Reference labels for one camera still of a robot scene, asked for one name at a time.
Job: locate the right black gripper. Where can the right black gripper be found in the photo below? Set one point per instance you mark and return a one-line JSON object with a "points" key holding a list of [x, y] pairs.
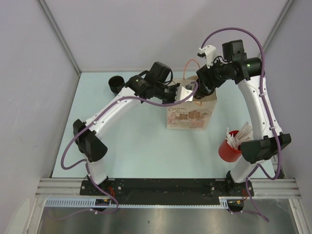
{"points": [[204, 74]]}

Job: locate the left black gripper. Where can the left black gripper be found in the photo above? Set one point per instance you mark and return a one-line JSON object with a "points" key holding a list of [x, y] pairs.
{"points": [[172, 100]]}

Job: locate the paper takeout bag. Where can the paper takeout bag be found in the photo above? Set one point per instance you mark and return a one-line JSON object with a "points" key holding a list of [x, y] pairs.
{"points": [[193, 114]]}

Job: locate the tall black tumbler cup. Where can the tall black tumbler cup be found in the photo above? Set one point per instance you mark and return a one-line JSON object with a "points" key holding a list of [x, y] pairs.
{"points": [[116, 83]]}

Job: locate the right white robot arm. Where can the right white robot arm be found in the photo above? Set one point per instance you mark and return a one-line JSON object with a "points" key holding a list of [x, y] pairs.
{"points": [[247, 73]]}

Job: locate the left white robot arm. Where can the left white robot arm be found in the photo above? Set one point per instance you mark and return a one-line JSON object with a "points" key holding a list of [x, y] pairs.
{"points": [[153, 83]]}

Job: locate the red straw holder cup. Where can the red straw holder cup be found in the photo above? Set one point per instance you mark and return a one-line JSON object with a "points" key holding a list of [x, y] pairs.
{"points": [[227, 152]]}

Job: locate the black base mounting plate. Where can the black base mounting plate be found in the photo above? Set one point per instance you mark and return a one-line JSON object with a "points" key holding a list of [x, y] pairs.
{"points": [[168, 191]]}

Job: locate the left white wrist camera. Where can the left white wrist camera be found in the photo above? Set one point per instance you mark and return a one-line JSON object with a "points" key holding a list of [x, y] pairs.
{"points": [[186, 92]]}

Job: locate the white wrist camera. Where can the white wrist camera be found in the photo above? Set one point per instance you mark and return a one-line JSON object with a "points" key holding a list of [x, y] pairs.
{"points": [[186, 92], [209, 53]]}

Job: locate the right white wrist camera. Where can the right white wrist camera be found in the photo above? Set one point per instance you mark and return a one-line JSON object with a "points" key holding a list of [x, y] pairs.
{"points": [[209, 53]]}

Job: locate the aluminium frame rail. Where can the aluminium frame rail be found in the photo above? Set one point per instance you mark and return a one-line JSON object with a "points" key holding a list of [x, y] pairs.
{"points": [[59, 187]]}

